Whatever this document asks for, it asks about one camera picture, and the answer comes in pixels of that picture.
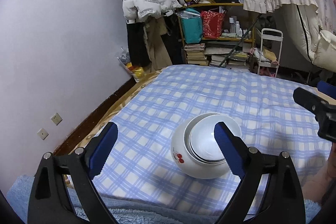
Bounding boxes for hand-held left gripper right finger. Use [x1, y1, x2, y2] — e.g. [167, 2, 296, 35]
[214, 121, 305, 224]

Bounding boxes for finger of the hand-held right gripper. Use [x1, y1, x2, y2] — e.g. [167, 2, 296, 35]
[316, 81, 336, 100]
[293, 87, 332, 119]

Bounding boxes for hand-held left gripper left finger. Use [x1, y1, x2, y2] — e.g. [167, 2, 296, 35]
[28, 122, 120, 224]

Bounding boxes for plain white bowl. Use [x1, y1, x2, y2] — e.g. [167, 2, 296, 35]
[183, 113, 242, 161]

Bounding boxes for white cherry print plate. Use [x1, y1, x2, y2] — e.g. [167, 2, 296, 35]
[171, 112, 242, 179]

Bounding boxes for person's right hand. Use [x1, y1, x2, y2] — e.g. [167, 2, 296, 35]
[302, 144, 336, 207]

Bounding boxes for cream cushion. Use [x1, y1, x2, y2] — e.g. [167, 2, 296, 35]
[310, 30, 336, 69]

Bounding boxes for tan patterned bed sheet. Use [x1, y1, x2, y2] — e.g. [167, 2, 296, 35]
[52, 68, 168, 159]

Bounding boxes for tan box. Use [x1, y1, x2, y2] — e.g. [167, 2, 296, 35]
[262, 49, 277, 62]

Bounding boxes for blue plaid bed sheet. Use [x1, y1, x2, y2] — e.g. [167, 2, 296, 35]
[89, 64, 334, 215]

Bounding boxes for white utility cart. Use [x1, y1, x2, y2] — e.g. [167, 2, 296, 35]
[249, 28, 283, 77]

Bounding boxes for pile of magazines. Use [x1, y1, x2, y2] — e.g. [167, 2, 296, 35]
[205, 47, 250, 71]

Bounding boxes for yellow red bag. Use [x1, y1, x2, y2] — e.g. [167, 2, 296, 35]
[126, 63, 146, 83]

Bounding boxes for black bag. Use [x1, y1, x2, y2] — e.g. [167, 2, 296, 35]
[259, 15, 276, 30]

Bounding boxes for black pole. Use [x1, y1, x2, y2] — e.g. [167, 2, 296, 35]
[218, 17, 260, 68]

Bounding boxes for printed plastic bag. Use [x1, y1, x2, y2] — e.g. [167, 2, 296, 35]
[117, 47, 130, 67]

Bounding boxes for stack of books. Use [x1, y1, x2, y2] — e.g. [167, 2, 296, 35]
[184, 43, 206, 65]

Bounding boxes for beige trousers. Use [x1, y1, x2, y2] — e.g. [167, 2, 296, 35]
[143, 18, 172, 72]

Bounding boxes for black trousers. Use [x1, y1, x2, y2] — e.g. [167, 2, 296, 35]
[126, 19, 151, 67]

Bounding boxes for red patterned bag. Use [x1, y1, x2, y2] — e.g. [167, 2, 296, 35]
[201, 11, 226, 39]

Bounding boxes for teal bag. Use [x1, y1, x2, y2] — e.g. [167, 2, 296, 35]
[180, 9, 204, 44]

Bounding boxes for yellow wooden shelf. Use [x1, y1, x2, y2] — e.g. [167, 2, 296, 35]
[177, 3, 256, 67]

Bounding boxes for dark wooden bed frame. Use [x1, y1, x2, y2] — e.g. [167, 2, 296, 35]
[52, 77, 137, 156]

